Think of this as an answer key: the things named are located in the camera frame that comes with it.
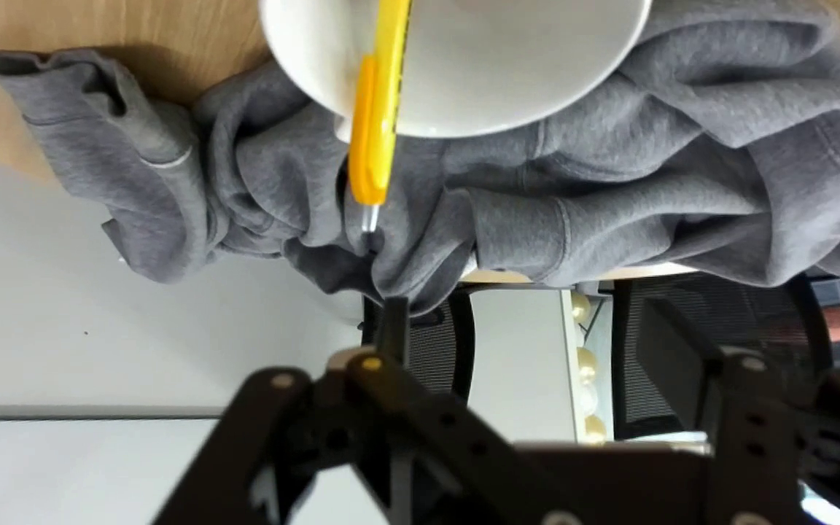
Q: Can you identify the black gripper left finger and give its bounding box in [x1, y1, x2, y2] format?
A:
[151, 296, 415, 525]

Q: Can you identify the white mug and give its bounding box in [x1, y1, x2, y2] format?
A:
[257, 0, 657, 143]

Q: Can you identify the yellow pen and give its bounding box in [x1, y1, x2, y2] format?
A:
[343, 0, 418, 258]

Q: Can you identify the gray hoodie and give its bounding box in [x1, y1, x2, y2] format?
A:
[0, 0, 840, 321]

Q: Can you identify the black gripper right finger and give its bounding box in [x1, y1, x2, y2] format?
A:
[698, 344, 800, 525]

